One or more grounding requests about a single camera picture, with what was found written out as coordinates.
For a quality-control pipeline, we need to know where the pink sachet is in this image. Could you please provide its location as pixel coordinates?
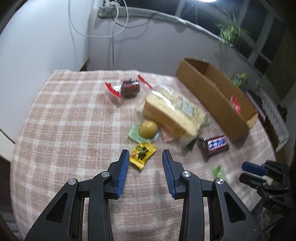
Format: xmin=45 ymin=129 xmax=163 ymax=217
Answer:
xmin=159 ymin=126 xmax=183 ymax=143

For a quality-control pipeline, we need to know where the long cardboard box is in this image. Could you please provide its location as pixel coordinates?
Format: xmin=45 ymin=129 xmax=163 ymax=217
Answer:
xmin=176 ymin=58 xmax=258 ymax=141

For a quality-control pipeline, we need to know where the bread loaf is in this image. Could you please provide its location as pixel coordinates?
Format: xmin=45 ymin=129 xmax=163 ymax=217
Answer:
xmin=142 ymin=85 xmax=208 ymax=142

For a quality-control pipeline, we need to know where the light tripod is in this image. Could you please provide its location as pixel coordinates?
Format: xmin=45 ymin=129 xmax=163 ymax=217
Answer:
xmin=189 ymin=1 xmax=200 ymax=25

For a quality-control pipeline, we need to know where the grey windowsill cloth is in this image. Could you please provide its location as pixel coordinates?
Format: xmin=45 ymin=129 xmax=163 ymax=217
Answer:
xmin=97 ymin=6 xmax=235 ymax=48

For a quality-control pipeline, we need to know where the window frame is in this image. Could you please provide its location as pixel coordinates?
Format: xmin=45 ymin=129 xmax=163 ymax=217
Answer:
xmin=175 ymin=0 xmax=285 ymax=74

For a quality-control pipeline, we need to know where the Snickers bar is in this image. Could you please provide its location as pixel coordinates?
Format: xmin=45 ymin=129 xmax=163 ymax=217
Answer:
xmin=198 ymin=135 xmax=229 ymax=159

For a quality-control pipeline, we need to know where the yellow candy packet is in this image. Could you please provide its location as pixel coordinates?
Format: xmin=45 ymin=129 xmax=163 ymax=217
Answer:
xmin=129 ymin=143 xmax=158 ymax=170

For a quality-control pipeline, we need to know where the white lace cloth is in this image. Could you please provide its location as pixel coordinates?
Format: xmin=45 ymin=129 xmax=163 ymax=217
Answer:
xmin=257 ymin=89 xmax=290 ymax=152

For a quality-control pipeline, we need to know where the green drink carton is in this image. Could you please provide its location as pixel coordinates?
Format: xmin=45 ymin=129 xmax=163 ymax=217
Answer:
xmin=231 ymin=72 xmax=247 ymax=87

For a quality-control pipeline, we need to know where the black cable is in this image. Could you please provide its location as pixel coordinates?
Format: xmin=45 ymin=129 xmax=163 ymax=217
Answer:
xmin=108 ymin=11 xmax=153 ymax=70

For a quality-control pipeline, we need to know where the white cable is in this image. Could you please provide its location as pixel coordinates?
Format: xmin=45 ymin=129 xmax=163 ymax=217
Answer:
xmin=68 ymin=0 xmax=129 ymax=39

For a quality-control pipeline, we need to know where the potted spider plant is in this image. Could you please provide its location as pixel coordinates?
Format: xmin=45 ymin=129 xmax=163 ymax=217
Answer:
xmin=215 ymin=14 xmax=249 ymax=47

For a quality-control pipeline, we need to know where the red wrapped chocolate cake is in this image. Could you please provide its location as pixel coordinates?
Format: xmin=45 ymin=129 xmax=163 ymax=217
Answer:
xmin=105 ymin=75 xmax=152 ymax=99

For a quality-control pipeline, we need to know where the pink plaid tablecloth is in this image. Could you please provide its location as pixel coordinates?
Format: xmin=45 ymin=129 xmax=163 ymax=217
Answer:
xmin=11 ymin=70 xmax=275 ymax=240

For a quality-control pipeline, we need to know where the small clear green candy packet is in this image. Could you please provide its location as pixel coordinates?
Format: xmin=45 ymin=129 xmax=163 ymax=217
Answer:
xmin=212 ymin=165 xmax=227 ymax=183

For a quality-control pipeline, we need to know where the yellow pudding cup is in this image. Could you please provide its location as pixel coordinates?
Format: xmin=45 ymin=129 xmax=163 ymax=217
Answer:
xmin=128 ymin=120 xmax=159 ymax=143

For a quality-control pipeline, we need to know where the dark red jelly snack pack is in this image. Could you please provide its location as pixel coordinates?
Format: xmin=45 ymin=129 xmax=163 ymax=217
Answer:
xmin=230 ymin=96 xmax=241 ymax=114

